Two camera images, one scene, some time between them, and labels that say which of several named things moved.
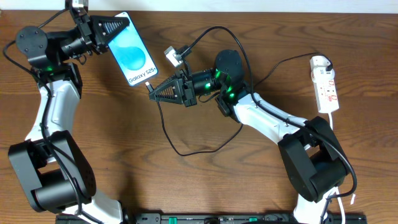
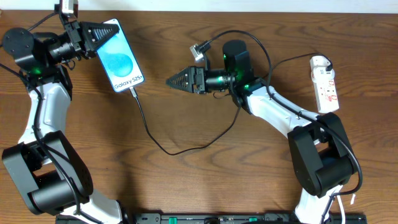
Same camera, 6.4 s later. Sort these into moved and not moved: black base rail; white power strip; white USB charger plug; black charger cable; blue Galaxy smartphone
Moved: black charger cable; blue Galaxy smartphone
Not moved: black base rail; white USB charger plug; white power strip
